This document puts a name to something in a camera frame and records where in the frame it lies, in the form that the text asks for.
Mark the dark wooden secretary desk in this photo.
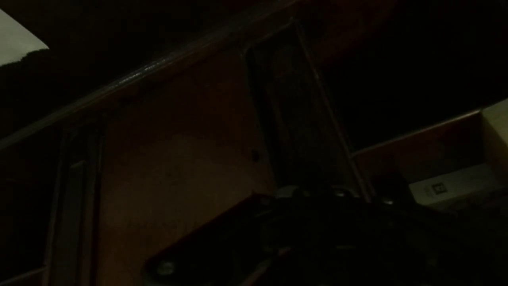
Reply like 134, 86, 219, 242
0, 0, 508, 286

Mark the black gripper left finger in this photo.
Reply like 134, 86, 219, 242
141, 192, 277, 286

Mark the white paper sheet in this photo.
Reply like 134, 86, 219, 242
0, 6, 50, 68

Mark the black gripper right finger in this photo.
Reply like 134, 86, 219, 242
377, 202, 508, 286

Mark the small dark wooden desk door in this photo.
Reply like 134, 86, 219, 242
93, 30, 279, 286

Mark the small white box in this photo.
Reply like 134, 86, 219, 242
408, 162, 504, 210

